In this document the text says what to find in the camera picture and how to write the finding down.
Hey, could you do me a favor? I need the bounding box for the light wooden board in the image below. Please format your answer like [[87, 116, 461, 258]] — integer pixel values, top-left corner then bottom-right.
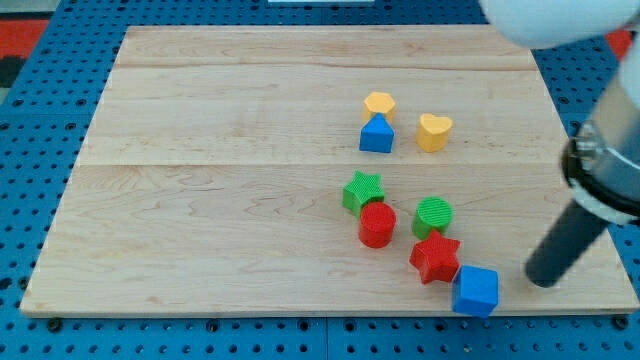
[[20, 25, 639, 318]]

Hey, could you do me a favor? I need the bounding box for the red star block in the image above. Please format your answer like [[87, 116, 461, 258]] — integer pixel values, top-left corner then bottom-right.
[[409, 230, 461, 285]]

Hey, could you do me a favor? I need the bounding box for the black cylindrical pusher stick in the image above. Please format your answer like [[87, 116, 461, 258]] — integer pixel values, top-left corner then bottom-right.
[[525, 200, 609, 288]]

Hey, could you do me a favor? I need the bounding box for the green cylinder block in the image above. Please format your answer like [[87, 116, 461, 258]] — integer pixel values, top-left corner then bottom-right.
[[411, 196, 454, 240]]

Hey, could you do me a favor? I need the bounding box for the red cylinder block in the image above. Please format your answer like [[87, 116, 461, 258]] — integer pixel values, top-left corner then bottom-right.
[[358, 202, 397, 249]]

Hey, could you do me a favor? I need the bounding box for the blue cube block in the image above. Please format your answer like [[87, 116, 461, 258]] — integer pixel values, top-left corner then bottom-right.
[[452, 265, 499, 318]]

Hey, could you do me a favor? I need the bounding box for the yellow hexagon block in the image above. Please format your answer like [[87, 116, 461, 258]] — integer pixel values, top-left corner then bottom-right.
[[362, 92, 397, 124]]

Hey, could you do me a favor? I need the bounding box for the yellow heart block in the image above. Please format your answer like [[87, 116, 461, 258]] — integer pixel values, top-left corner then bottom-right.
[[416, 113, 453, 153]]

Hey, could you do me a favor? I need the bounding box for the blue triangular prism block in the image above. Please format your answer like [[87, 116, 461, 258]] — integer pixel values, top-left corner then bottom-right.
[[359, 113, 395, 153]]

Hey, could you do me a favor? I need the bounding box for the green star block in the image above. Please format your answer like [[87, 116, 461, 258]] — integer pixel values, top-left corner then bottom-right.
[[342, 170, 385, 218]]

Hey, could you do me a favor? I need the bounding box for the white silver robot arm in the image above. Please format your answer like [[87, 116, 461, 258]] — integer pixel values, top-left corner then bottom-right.
[[480, 0, 639, 288]]

